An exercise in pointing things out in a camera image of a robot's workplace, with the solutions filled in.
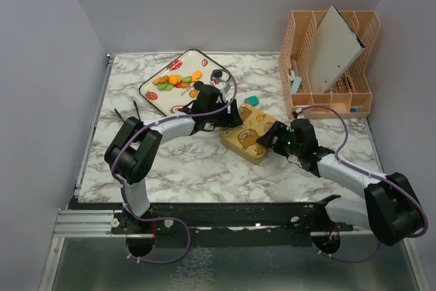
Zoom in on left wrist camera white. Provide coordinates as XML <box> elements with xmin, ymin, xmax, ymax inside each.
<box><xmin>210</xmin><ymin>79</ymin><xmax>230</xmax><ymax>94</ymax></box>

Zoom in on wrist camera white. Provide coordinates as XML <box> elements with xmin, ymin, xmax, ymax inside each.
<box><xmin>210</xmin><ymin>79</ymin><xmax>230</xmax><ymax>94</ymax></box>
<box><xmin>292</xmin><ymin>108</ymin><xmax>304</xmax><ymax>119</ymax></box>

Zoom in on green grey eraser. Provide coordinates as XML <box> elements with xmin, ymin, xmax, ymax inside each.
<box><xmin>245</xmin><ymin>96</ymin><xmax>260</xmax><ymax>106</ymax></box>

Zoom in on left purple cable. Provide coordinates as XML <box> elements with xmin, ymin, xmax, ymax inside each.
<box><xmin>110</xmin><ymin>70</ymin><xmax>238</xmax><ymax>264</ymax></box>

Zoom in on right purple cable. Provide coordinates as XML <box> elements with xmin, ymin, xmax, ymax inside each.
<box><xmin>299</xmin><ymin>105</ymin><xmax>429</xmax><ymax>264</ymax></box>

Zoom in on green cookie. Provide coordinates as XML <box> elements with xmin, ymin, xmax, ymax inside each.
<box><xmin>181</xmin><ymin>76</ymin><xmax>191</xmax><ymax>83</ymax></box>

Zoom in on white grey notebook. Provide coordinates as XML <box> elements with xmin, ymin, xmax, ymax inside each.
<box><xmin>308</xmin><ymin>5</ymin><xmax>365</xmax><ymax>93</ymax></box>

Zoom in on peach plastic desk organizer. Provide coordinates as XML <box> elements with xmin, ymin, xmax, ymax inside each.
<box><xmin>279</xmin><ymin>6</ymin><xmax>380</xmax><ymax>119</ymax></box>

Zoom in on strawberry pattern white tray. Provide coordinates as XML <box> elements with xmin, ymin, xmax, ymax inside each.
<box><xmin>139</xmin><ymin>50</ymin><xmax>222</xmax><ymax>116</ymax></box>

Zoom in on light blue eraser in organizer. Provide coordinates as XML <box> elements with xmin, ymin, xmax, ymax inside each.
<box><xmin>291</xmin><ymin>76</ymin><xmax>302</xmax><ymax>93</ymax></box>

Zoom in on purple cable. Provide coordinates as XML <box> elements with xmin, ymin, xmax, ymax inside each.
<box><xmin>110</xmin><ymin>70</ymin><xmax>238</xmax><ymax>264</ymax></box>
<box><xmin>299</xmin><ymin>105</ymin><xmax>429</xmax><ymax>264</ymax></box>

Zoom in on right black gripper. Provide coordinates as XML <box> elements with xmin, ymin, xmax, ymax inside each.
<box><xmin>255</xmin><ymin>120</ymin><xmax>303</xmax><ymax>157</ymax></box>

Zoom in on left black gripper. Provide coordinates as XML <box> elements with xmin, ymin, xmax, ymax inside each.
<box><xmin>206</xmin><ymin>99</ymin><xmax>243</xmax><ymax>127</ymax></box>

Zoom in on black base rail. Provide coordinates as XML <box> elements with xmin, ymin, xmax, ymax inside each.
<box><xmin>61</xmin><ymin>196</ymin><xmax>352</xmax><ymax>252</ymax></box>

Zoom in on gold cookie tin box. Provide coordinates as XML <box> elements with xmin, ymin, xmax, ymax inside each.
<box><xmin>220</xmin><ymin>131</ymin><xmax>267</xmax><ymax>164</ymax></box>

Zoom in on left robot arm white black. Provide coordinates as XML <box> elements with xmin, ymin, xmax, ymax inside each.
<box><xmin>104</xmin><ymin>85</ymin><xmax>242</xmax><ymax>233</ymax></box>

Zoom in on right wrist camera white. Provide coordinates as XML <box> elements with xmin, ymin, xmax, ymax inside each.
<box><xmin>292</xmin><ymin>108</ymin><xmax>304</xmax><ymax>119</ymax></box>

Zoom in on silver tin lid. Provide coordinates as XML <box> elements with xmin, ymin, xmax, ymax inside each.
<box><xmin>219</xmin><ymin>103</ymin><xmax>282</xmax><ymax>161</ymax></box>

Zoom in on orange cookie top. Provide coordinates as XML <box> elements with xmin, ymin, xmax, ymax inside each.
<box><xmin>191</xmin><ymin>70</ymin><xmax>202</xmax><ymax>82</ymax></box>

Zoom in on black sandwich cookie far right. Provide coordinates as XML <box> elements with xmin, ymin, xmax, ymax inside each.
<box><xmin>211</xmin><ymin>69</ymin><xmax>223</xmax><ymax>80</ymax></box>

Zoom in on yellow swirl butter cookie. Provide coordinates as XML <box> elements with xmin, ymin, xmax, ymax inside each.
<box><xmin>188</xmin><ymin>89</ymin><xmax>199</xmax><ymax>99</ymax></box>

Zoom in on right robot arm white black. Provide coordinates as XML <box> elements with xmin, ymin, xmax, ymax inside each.
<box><xmin>257</xmin><ymin>119</ymin><xmax>428</xmax><ymax>246</ymax></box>

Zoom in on metal tweezers black tips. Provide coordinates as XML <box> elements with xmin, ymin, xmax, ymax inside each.
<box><xmin>113</xmin><ymin>100</ymin><xmax>141</xmax><ymax>122</ymax></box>

